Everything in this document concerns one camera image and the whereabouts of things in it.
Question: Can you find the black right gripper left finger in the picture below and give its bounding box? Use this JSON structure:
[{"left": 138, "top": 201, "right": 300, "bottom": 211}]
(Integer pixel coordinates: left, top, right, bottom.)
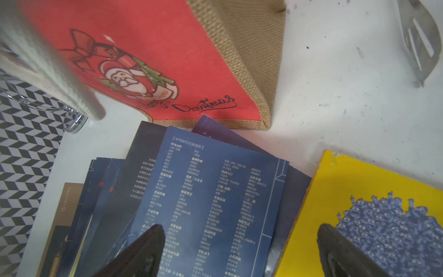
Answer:
[{"left": 94, "top": 224, "right": 165, "bottom": 277}]

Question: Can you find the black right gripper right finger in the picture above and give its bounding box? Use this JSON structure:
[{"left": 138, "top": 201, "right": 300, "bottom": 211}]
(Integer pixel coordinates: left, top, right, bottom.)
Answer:
[{"left": 317, "top": 224, "right": 389, "bottom": 277}]

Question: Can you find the blue book with text list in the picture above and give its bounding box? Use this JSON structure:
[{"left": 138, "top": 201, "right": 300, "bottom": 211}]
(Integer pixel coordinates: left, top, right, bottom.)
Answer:
[{"left": 126, "top": 126, "right": 288, "bottom": 277}]

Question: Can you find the red burlap Christmas bag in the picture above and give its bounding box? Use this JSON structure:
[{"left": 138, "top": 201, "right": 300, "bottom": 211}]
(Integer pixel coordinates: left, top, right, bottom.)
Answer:
[{"left": 0, "top": 0, "right": 287, "bottom": 131}]

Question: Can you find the yellow book blue illustration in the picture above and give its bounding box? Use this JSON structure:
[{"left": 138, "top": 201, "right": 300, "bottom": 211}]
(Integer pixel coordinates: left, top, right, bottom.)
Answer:
[{"left": 275, "top": 150, "right": 443, "bottom": 277}]

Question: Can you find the dark blue book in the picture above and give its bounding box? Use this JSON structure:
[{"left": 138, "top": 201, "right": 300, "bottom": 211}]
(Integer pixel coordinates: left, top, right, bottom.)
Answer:
[{"left": 57, "top": 158, "right": 125, "bottom": 277}]

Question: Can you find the chrome wire jewelry stand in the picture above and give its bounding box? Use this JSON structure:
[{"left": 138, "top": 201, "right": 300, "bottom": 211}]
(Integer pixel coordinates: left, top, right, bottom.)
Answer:
[{"left": 1, "top": 73, "right": 88, "bottom": 133}]

